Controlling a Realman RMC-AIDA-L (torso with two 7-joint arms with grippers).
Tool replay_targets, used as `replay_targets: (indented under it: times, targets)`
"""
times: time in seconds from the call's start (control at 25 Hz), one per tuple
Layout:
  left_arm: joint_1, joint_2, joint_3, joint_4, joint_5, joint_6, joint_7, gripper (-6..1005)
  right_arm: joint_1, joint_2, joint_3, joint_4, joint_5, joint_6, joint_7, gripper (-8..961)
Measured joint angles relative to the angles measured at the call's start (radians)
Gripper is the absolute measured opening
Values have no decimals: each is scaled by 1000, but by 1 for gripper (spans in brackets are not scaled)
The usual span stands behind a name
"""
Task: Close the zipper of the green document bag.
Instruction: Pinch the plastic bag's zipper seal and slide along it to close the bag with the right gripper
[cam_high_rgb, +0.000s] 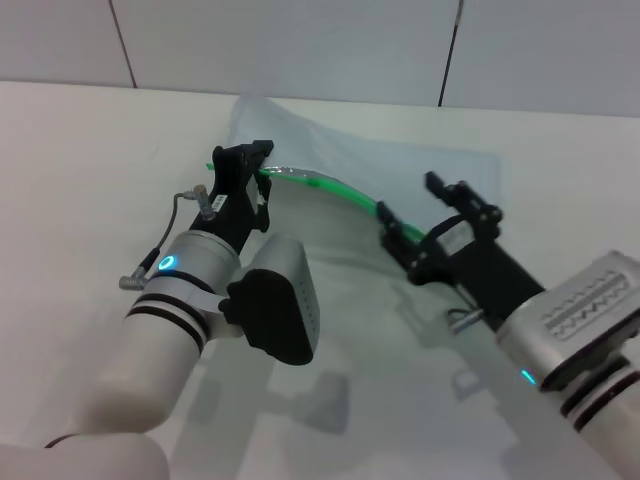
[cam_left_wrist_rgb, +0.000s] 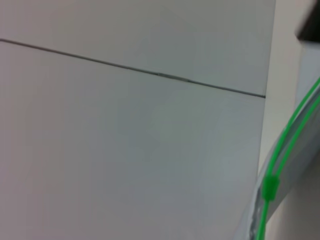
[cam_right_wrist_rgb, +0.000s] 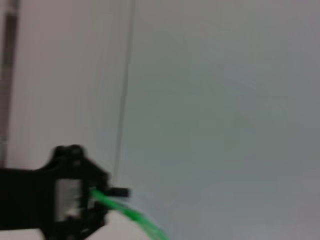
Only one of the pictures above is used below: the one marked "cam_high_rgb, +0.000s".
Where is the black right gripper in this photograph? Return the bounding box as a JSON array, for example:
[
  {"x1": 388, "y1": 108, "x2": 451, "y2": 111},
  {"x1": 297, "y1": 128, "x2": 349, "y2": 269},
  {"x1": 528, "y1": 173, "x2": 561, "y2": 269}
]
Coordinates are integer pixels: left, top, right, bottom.
[{"x1": 376, "y1": 170, "x2": 547, "y2": 332}]

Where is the translucent green-zip document bag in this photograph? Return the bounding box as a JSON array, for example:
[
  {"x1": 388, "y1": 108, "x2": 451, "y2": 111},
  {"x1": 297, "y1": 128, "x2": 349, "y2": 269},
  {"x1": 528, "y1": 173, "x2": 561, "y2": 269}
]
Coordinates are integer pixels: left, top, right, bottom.
[{"x1": 207, "y1": 94, "x2": 504, "y2": 361}]

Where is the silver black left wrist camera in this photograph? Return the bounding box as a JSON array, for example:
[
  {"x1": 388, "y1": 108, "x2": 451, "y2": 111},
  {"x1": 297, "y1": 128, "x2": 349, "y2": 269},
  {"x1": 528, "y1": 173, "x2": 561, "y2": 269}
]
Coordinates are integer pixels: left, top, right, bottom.
[{"x1": 222, "y1": 233, "x2": 321, "y2": 366}]

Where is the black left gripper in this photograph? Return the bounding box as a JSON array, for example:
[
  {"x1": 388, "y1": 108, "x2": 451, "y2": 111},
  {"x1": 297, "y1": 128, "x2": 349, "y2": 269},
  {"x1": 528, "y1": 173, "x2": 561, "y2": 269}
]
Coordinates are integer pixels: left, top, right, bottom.
[{"x1": 192, "y1": 139, "x2": 275, "y2": 252}]

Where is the grey right gripper cable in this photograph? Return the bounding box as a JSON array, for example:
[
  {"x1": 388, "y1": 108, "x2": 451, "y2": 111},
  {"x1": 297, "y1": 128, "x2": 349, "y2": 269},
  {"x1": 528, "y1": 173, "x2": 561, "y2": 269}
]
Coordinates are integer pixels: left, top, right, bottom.
[{"x1": 447, "y1": 307, "x2": 484, "y2": 334}]

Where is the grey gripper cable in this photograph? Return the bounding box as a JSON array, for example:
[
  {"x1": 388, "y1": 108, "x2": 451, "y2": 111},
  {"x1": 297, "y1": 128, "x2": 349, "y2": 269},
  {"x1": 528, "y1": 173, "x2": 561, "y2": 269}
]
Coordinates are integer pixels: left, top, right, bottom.
[
  {"x1": 118, "y1": 184, "x2": 212, "y2": 290},
  {"x1": 447, "y1": 307, "x2": 484, "y2": 334}
]

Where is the grey left gripper cable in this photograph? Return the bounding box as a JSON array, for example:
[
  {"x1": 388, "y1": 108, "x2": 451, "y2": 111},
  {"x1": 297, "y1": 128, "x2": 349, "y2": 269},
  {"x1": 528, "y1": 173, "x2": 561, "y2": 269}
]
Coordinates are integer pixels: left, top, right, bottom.
[{"x1": 118, "y1": 184, "x2": 212, "y2": 290}]

